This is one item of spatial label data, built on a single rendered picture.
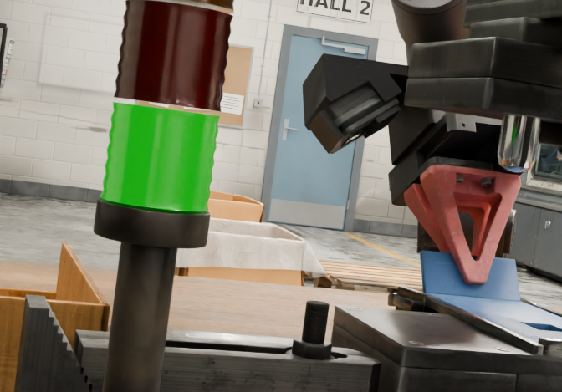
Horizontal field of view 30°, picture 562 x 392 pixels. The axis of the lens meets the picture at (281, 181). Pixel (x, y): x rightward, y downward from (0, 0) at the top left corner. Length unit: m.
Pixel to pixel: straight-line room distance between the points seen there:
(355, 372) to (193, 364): 0.08
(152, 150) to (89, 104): 11.02
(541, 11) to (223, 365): 0.24
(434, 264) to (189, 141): 0.37
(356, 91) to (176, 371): 0.29
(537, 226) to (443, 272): 9.45
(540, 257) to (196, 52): 9.70
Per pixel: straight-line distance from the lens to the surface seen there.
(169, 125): 0.35
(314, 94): 0.72
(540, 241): 10.05
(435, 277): 0.69
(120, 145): 0.36
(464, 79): 0.55
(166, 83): 0.35
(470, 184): 0.72
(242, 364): 0.50
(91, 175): 11.40
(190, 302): 1.04
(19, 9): 11.38
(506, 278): 0.72
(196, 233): 0.36
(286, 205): 11.73
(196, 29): 0.35
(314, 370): 0.51
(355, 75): 0.71
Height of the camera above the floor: 1.08
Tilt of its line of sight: 3 degrees down
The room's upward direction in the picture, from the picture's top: 8 degrees clockwise
